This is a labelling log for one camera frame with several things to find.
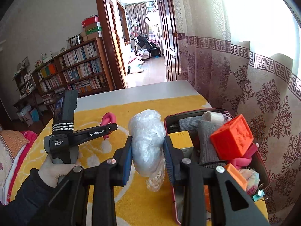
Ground teal binder clip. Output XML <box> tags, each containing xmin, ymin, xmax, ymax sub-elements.
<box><xmin>252</xmin><ymin>184</ymin><xmax>269</xmax><ymax>202</ymax></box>

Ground small dark side shelf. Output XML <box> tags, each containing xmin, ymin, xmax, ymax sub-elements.
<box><xmin>13</xmin><ymin>63</ymin><xmax>43</xmax><ymax>127</ymax></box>

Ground red orange toy cube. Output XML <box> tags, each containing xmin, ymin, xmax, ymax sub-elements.
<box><xmin>210</xmin><ymin>114</ymin><xmax>254</xmax><ymax>161</ymax></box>

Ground wooden bookshelf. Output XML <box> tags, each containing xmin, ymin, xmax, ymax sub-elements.
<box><xmin>32</xmin><ymin>37</ymin><xmax>115</xmax><ymax>112</ymax></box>

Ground white tape roll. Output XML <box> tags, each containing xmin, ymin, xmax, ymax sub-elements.
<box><xmin>202</xmin><ymin>111</ymin><xmax>224</xmax><ymax>126</ymax></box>

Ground small pink foam knot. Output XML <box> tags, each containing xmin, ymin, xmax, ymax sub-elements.
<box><xmin>100</xmin><ymin>112</ymin><xmax>116</xmax><ymax>126</ymax></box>

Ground clear plastic bag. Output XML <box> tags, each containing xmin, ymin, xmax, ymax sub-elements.
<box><xmin>128</xmin><ymin>109</ymin><xmax>166</xmax><ymax>192</ymax></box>

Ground light orange toy cube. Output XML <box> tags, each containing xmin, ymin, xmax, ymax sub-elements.
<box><xmin>204</xmin><ymin>163</ymin><xmax>247</xmax><ymax>213</ymax></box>

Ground white gloved left hand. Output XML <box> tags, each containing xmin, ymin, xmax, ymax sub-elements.
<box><xmin>38</xmin><ymin>155</ymin><xmax>76</xmax><ymax>188</ymax></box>

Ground large pink foam knot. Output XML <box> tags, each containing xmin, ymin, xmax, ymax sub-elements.
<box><xmin>227</xmin><ymin>142</ymin><xmax>259</xmax><ymax>170</ymax></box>

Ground red metal tin box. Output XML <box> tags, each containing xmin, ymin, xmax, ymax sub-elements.
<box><xmin>163</xmin><ymin>108</ymin><xmax>269</xmax><ymax>225</ymax></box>

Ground yellow white blanket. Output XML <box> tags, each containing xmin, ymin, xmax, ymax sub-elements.
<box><xmin>10</xmin><ymin>94</ymin><xmax>269</xmax><ymax>226</ymax></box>

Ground patterned curtain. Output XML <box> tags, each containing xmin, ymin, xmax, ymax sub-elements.
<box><xmin>173</xmin><ymin>0</ymin><xmax>300</xmax><ymax>225</ymax></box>

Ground brown wooden door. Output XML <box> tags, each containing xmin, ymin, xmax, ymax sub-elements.
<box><xmin>157</xmin><ymin>0</ymin><xmax>181</xmax><ymax>81</ymax></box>

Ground large grey knit cloth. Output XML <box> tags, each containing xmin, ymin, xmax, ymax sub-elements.
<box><xmin>179</xmin><ymin>116</ymin><xmax>226</xmax><ymax>168</ymax></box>

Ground yellow small box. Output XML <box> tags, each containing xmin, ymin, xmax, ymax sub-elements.
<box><xmin>168</xmin><ymin>131</ymin><xmax>193</xmax><ymax>150</ymax></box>

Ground dark left sleeve forearm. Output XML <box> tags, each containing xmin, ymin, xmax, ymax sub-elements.
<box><xmin>1</xmin><ymin>168</ymin><xmax>57</xmax><ymax>225</ymax></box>

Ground stacked boxes on shelf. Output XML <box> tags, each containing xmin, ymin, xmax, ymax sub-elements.
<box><xmin>81</xmin><ymin>15</ymin><xmax>103</xmax><ymax>42</ymax></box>

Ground cream pink knit hat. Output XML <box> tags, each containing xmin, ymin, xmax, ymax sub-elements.
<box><xmin>239</xmin><ymin>168</ymin><xmax>260</xmax><ymax>196</ymax></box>

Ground leopard print plush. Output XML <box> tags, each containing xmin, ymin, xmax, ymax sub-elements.
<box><xmin>222</xmin><ymin>111</ymin><xmax>233</xmax><ymax>122</ymax></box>

